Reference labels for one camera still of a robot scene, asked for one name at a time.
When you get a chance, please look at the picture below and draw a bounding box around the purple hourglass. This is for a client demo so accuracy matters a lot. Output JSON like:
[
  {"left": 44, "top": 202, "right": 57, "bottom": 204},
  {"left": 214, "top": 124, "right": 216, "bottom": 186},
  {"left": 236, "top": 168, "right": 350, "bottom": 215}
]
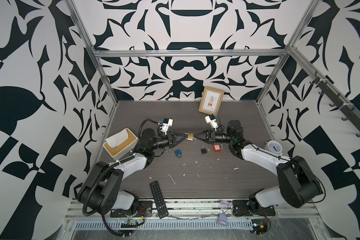
[{"left": 218, "top": 200, "right": 230, "bottom": 227}]

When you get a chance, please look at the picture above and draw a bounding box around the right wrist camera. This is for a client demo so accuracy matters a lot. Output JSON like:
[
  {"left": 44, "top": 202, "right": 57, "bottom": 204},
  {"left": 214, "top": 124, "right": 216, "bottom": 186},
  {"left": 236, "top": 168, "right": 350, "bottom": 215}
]
[{"left": 205, "top": 115, "right": 220, "bottom": 130}]

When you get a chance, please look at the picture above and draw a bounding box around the black remote control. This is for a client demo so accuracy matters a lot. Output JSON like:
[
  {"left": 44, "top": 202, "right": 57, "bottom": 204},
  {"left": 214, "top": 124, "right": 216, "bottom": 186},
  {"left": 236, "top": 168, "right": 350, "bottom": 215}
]
[{"left": 150, "top": 181, "right": 169, "bottom": 219}]

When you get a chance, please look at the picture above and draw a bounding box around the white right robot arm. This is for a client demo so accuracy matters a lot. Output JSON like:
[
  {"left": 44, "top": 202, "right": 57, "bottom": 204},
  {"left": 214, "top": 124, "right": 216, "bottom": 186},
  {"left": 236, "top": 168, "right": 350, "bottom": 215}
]
[{"left": 194, "top": 120, "right": 326, "bottom": 209}]

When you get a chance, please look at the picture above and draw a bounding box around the grey wall hook rack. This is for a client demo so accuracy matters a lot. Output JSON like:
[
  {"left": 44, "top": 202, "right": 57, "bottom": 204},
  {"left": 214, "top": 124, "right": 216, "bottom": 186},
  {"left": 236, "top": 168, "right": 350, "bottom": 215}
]
[{"left": 310, "top": 76, "right": 360, "bottom": 138}]

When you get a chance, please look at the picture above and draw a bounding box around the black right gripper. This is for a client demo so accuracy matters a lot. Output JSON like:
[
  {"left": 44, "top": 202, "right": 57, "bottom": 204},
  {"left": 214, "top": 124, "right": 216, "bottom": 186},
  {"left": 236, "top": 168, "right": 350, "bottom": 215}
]
[{"left": 195, "top": 130, "right": 235, "bottom": 146}]

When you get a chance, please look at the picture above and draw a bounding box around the white alarm clock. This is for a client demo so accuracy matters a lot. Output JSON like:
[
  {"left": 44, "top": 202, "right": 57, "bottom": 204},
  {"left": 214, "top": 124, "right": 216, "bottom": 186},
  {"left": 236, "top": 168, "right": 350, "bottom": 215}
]
[{"left": 265, "top": 141, "right": 283, "bottom": 155}]

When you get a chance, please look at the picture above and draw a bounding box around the circuit board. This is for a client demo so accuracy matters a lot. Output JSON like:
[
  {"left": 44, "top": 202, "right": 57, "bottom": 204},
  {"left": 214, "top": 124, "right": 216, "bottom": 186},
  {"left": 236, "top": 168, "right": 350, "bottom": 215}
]
[
  {"left": 120, "top": 217, "right": 145, "bottom": 229},
  {"left": 251, "top": 218, "right": 272, "bottom": 236}
]

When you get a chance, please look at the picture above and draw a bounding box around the red padlock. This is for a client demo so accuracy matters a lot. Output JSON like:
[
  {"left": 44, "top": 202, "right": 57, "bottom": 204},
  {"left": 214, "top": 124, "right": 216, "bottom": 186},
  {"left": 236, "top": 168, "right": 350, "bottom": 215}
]
[{"left": 213, "top": 144, "right": 222, "bottom": 153}]

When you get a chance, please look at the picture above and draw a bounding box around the right circuit board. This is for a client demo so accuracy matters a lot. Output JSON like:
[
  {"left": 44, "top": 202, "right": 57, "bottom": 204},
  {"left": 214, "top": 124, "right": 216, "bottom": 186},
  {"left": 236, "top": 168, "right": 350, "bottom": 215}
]
[{"left": 251, "top": 218, "right": 272, "bottom": 236}]

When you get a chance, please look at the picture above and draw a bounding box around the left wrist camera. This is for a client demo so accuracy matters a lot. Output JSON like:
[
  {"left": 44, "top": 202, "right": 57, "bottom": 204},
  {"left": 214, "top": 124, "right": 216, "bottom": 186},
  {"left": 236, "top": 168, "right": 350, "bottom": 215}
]
[{"left": 158, "top": 118, "right": 173, "bottom": 136}]

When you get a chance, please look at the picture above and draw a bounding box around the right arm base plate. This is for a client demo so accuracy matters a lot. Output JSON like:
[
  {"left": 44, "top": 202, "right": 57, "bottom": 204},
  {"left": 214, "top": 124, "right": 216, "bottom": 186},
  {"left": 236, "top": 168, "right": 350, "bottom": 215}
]
[{"left": 232, "top": 199, "right": 276, "bottom": 217}]

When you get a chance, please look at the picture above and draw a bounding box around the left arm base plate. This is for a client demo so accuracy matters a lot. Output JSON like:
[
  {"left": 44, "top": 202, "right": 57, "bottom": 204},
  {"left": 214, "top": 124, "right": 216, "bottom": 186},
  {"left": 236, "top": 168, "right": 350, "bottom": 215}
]
[{"left": 110, "top": 201, "right": 153, "bottom": 218}]

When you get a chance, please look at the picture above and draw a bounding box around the blue padlock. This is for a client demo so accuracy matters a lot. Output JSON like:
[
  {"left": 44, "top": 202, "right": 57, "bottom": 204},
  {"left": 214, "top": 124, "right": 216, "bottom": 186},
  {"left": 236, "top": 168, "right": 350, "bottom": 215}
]
[{"left": 170, "top": 148, "right": 182, "bottom": 158}]

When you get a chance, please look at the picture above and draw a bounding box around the left circuit board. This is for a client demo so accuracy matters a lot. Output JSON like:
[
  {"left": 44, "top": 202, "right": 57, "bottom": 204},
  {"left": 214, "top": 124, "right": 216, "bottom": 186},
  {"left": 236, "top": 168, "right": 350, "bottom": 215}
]
[{"left": 120, "top": 217, "right": 145, "bottom": 229}]

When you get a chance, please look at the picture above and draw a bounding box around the brass padlock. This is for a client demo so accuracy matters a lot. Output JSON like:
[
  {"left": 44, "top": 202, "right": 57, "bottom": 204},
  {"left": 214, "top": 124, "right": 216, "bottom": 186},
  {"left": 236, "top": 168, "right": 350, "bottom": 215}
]
[{"left": 187, "top": 133, "right": 195, "bottom": 141}]

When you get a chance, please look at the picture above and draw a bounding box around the white slotted cable duct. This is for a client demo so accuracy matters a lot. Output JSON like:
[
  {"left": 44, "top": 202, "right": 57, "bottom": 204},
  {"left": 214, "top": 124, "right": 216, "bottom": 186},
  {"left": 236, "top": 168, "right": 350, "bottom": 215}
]
[{"left": 75, "top": 219, "right": 253, "bottom": 231}]

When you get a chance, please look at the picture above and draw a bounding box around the black padlock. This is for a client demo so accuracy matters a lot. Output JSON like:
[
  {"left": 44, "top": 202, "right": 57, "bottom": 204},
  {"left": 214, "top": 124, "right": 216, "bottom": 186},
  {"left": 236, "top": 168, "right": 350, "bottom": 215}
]
[{"left": 200, "top": 146, "right": 211, "bottom": 154}]

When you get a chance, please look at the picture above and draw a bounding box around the gold picture frame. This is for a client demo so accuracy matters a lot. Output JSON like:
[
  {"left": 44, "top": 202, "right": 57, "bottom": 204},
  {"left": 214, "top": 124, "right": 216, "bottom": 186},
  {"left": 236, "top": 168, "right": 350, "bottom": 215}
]
[{"left": 199, "top": 87, "right": 225, "bottom": 116}]

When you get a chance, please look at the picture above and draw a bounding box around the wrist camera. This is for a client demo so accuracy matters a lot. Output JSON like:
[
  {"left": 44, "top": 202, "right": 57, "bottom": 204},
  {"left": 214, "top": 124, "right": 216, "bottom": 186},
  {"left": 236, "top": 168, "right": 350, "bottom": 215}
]
[
  {"left": 158, "top": 118, "right": 173, "bottom": 136},
  {"left": 205, "top": 115, "right": 220, "bottom": 130}
]

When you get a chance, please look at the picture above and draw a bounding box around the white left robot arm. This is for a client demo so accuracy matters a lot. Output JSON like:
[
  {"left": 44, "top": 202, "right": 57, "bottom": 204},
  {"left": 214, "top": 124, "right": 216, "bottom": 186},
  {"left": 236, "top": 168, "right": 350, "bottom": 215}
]
[{"left": 77, "top": 129, "right": 188, "bottom": 217}]

